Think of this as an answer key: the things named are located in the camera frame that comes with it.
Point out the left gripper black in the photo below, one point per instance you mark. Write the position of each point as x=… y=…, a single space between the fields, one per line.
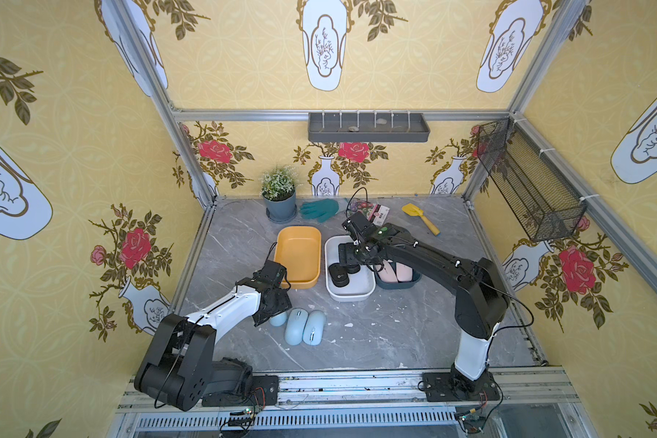
x=268 y=309

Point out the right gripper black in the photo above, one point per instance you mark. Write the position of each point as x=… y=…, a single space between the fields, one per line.
x=348 y=258

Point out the light blue mouse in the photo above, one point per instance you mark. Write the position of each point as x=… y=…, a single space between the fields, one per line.
x=279 y=320
x=314 y=328
x=295 y=326

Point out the pink mouse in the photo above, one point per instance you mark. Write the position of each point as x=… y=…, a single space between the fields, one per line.
x=386 y=273
x=404 y=273

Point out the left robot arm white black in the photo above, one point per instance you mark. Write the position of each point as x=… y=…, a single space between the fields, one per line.
x=179 y=368

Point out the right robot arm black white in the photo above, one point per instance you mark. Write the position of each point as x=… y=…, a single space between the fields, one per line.
x=481 y=298

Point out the white storage box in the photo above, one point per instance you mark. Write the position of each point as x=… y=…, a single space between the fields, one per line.
x=361 y=285

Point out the yellow storage box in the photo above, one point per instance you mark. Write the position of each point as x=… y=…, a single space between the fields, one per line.
x=299 y=251

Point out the dark teal storage box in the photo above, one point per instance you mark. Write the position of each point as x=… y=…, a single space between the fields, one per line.
x=397 y=286

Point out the flower seed packet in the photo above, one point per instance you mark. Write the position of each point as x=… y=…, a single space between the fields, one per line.
x=376 y=213

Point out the teal garden glove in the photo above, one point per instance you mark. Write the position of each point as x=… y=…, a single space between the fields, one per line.
x=321 y=210

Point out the yellow toy shovel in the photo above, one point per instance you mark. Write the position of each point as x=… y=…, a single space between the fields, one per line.
x=415 y=211

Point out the potted green plant grey pot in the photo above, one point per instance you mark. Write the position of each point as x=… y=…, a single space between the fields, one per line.
x=278 y=189

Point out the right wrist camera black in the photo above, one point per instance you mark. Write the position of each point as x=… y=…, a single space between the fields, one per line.
x=359 y=227

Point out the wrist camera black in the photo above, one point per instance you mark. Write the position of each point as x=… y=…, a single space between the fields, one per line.
x=273 y=274
x=359 y=227

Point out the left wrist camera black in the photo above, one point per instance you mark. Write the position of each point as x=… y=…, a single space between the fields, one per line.
x=273 y=274

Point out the grey wall shelf tray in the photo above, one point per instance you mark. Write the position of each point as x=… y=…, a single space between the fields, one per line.
x=368 y=126

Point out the black wire mesh basket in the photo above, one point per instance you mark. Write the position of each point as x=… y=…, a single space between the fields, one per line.
x=543 y=200

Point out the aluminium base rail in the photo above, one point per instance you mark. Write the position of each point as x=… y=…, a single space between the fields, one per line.
x=511 y=401

